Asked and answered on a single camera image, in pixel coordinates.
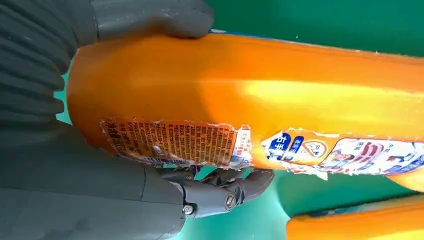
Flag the green table mat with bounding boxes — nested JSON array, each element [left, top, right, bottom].
[[52, 0, 424, 240]]

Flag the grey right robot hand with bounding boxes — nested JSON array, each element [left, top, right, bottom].
[[0, 0, 276, 240]]

